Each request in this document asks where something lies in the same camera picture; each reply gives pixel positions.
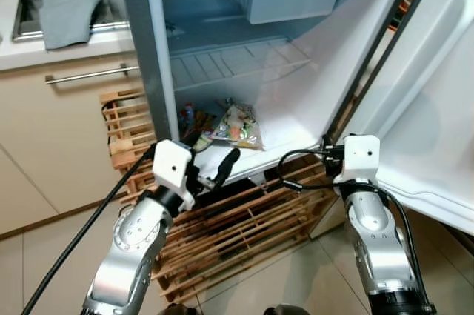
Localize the crinkled printed snack bag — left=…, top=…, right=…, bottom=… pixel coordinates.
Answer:
left=210, top=100, right=264, bottom=150

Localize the grey mini fridge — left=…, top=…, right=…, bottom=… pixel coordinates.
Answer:
left=115, top=0, right=445, bottom=186

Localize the red dark snack packet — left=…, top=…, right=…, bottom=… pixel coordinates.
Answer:
left=178, top=102, right=219, bottom=149

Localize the wooden slatted rack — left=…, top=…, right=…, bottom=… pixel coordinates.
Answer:
left=100, top=89, right=334, bottom=305

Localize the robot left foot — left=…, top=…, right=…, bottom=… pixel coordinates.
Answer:
left=159, top=304, right=197, bottom=315

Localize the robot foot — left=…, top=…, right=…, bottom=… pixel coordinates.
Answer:
left=159, top=304, right=197, bottom=315
left=263, top=304, right=312, bottom=315

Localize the beige kitchen cabinet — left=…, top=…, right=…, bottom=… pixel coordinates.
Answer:
left=0, top=30, right=160, bottom=238

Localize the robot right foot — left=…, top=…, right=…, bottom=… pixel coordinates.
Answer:
left=263, top=304, right=312, bottom=315

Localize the black stove top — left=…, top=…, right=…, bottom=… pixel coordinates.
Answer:
left=11, top=0, right=133, bottom=42

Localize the grey cloth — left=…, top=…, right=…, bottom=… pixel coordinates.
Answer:
left=41, top=0, right=103, bottom=50

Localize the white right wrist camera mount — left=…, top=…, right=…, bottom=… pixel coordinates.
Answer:
left=333, top=135, right=381, bottom=186

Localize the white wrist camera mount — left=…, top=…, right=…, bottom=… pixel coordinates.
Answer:
left=152, top=139, right=196, bottom=191
left=333, top=135, right=381, bottom=186

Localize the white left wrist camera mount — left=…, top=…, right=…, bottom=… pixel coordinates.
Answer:
left=152, top=139, right=196, bottom=191

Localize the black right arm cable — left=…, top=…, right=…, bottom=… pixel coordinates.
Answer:
left=278, top=148, right=419, bottom=286

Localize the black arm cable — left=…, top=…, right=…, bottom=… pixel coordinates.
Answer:
left=21, top=145, right=160, bottom=315
left=278, top=148, right=419, bottom=286

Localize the white fridge wire shelf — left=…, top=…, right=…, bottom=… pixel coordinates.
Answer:
left=169, top=36, right=312, bottom=95

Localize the steel drawer handle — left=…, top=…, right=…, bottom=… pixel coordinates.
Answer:
left=44, top=65, right=140, bottom=84

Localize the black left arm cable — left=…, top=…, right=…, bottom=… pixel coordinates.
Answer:
left=21, top=145, right=160, bottom=315

